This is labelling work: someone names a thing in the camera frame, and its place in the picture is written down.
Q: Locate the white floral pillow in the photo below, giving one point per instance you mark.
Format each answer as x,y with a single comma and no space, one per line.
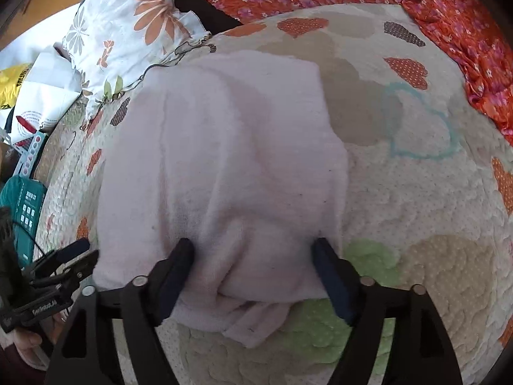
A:
111,43

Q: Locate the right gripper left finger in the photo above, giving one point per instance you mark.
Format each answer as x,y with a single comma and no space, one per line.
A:
86,351

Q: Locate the person's left hand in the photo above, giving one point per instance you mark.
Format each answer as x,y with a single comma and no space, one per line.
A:
28,344

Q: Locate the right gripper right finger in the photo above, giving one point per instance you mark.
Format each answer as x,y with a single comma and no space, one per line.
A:
421,350

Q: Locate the white pink knit garment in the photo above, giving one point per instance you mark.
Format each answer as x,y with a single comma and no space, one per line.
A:
236,153

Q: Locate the heart pattern quilt bedspread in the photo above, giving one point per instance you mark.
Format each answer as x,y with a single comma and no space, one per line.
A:
430,193

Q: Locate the red floral blanket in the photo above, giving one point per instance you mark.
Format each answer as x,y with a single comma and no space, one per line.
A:
464,29

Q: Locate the white paper bag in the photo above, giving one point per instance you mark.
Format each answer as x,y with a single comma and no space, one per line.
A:
50,88

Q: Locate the colourful dotted flat box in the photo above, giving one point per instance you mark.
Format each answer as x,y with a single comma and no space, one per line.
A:
29,150

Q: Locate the teal cardboard box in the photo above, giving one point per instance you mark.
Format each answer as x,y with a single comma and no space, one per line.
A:
25,198

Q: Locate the yellow plastic bag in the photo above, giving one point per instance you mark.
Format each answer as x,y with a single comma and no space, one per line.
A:
11,80

